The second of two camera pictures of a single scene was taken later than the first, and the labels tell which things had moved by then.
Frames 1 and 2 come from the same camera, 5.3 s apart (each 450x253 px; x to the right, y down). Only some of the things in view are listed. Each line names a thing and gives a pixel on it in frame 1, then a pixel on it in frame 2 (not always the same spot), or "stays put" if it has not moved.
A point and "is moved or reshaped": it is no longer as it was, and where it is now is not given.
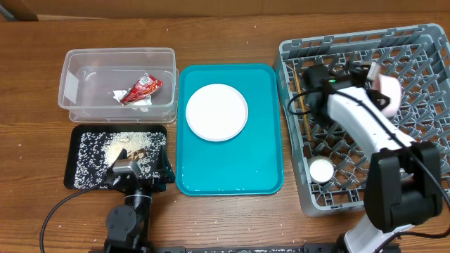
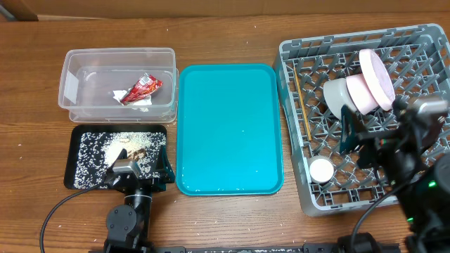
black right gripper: [381, 99] → [368, 148]
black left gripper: [164, 168] stays put
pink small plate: [390, 86] is moved or reshaped
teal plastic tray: [249, 164] stays put
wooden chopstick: [309, 136] stays put
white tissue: [142, 105] stays put
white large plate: [216, 112] → [378, 78]
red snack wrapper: [145, 85] stays put
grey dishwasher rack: [330, 165] stays put
